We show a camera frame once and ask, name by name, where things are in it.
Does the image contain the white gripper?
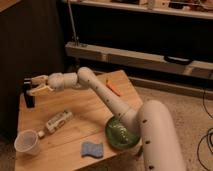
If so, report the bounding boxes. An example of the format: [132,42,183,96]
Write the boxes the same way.
[27,73,78,96]

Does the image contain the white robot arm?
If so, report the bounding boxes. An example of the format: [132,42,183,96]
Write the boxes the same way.
[27,67,186,171]

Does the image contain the translucent white cup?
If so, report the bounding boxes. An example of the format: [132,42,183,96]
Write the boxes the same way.
[14,130,40,156]

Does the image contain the green ceramic bowl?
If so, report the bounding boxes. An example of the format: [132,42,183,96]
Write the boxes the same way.
[105,117,140,150]

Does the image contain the white small bottle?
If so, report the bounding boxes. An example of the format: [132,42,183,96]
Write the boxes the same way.
[37,110,73,139]

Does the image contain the wooden table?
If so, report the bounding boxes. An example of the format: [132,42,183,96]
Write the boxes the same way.
[14,69,164,171]

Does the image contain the blue sponge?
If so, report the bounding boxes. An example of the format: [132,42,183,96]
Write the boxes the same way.
[81,141,104,158]

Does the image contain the metal shelf rail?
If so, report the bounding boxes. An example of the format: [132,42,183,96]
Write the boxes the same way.
[65,42,213,75]

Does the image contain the black handle on rail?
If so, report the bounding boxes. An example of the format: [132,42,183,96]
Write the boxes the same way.
[164,56,192,65]

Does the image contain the black cables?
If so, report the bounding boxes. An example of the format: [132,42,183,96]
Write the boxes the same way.
[196,71,213,163]

